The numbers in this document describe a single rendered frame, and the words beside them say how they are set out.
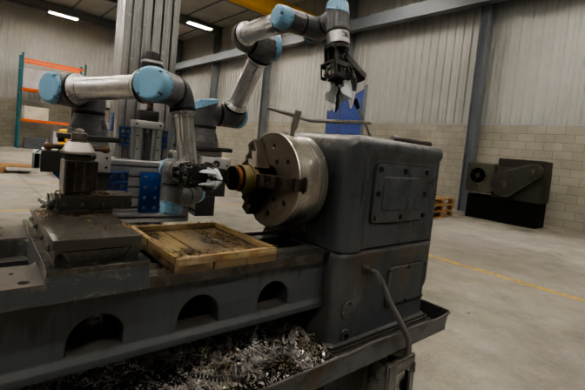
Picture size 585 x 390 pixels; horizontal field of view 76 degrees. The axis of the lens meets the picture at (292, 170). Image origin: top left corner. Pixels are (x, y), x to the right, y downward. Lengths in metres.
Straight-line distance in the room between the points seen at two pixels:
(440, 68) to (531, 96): 2.72
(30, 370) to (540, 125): 10.90
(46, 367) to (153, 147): 1.15
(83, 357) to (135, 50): 1.38
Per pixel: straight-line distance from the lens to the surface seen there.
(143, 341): 1.01
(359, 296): 1.38
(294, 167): 1.15
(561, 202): 10.96
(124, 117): 1.95
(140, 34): 2.01
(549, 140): 11.06
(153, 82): 1.36
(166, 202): 1.35
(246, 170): 1.16
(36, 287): 0.82
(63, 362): 0.97
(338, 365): 1.25
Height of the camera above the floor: 1.18
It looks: 3 degrees down
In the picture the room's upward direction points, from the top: 6 degrees clockwise
